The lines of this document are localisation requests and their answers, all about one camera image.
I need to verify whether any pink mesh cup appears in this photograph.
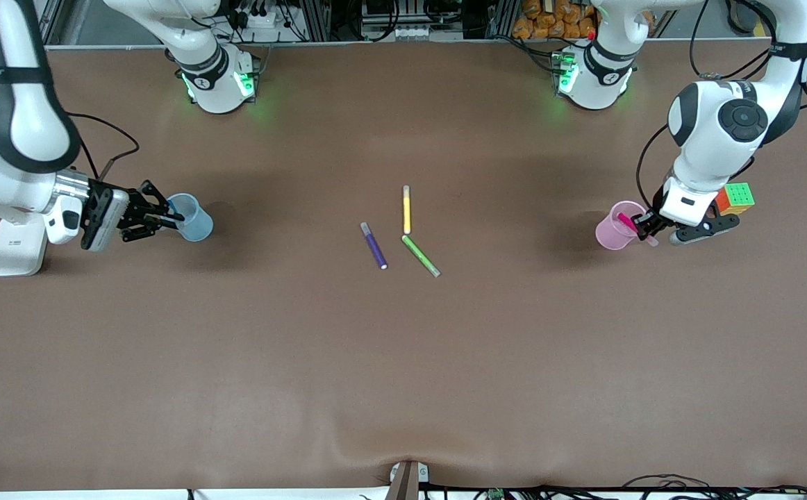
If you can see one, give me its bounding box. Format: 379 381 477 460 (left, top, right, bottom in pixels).
594 200 649 251

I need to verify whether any multicoloured puzzle cube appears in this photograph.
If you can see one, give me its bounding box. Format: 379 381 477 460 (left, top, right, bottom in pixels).
714 182 756 217

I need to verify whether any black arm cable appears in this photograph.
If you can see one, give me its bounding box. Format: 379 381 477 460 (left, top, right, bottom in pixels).
635 124 674 210
63 111 141 183

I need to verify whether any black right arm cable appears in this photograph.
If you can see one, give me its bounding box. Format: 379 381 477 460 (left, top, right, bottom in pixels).
63 111 141 183

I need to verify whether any pink marker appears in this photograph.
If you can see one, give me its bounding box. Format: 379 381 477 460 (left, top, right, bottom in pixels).
617 212 659 247

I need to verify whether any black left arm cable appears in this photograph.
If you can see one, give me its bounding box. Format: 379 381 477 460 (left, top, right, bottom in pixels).
635 124 674 210

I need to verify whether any white power strip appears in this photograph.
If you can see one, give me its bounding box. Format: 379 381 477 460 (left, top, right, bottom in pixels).
235 8 288 30

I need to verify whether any purple marker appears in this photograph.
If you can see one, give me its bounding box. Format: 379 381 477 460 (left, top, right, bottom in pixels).
360 222 389 271

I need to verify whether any green marker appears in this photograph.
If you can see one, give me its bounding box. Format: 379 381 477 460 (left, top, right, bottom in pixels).
401 235 442 278

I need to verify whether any light blue mesh cup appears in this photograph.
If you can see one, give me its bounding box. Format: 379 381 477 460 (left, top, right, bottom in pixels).
165 193 215 243

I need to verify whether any orange snack bag pile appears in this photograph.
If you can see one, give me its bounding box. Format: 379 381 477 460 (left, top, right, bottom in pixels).
511 0 599 40

